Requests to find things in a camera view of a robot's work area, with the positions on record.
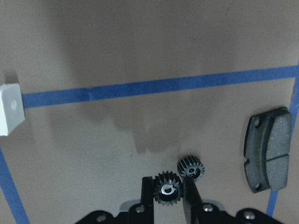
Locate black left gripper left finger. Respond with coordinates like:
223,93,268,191
140,176,155,211

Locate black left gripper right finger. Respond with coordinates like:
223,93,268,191
183,177,202,224

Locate small black bearing gear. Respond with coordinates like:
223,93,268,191
153,171,183,206

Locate grey brake pad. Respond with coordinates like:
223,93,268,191
243,107,292,193

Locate white curved plastic bracket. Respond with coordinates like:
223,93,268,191
0,83,25,136

